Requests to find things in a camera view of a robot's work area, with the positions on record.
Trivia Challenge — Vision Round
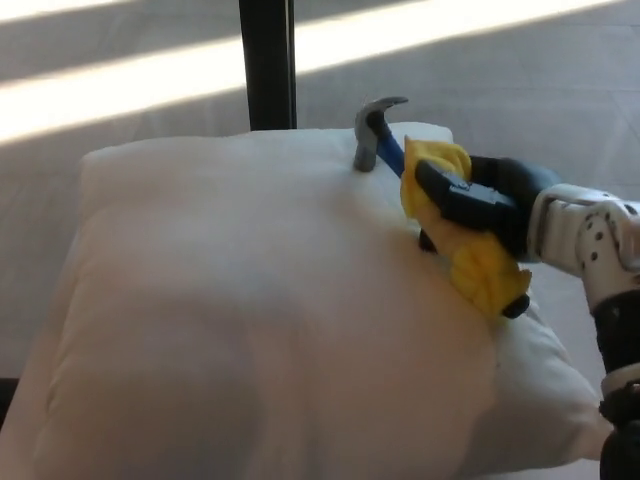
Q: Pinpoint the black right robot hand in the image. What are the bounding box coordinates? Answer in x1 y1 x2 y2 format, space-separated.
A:
413 154 561 264

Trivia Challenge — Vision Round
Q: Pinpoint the claw hammer with yellow wrap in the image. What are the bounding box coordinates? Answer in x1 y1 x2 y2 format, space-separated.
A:
353 96 533 322

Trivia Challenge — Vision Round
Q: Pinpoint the white square pillow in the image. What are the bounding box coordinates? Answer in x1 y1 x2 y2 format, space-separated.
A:
2 124 614 480

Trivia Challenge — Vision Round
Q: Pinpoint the black vertical post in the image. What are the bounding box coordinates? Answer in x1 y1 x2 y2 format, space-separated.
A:
238 0 299 133

